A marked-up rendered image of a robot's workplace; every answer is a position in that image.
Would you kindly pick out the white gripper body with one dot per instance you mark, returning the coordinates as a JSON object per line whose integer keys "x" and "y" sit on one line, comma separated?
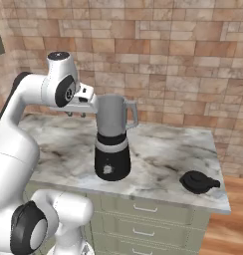
{"x": 77, "y": 105}

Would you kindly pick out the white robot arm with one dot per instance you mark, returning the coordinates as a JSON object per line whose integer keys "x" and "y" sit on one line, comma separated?
{"x": 17, "y": 156}

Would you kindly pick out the grey and black blender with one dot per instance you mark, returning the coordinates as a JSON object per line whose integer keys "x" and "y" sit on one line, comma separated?
{"x": 113, "y": 139}

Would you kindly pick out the black blender lid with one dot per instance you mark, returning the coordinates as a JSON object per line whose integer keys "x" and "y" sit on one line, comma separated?
{"x": 198, "y": 182}

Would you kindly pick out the pale green drawer front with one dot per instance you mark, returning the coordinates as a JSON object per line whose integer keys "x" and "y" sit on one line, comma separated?
{"x": 150, "y": 209}
{"x": 150, "y": 230}
{"x": 140, "y": 248}

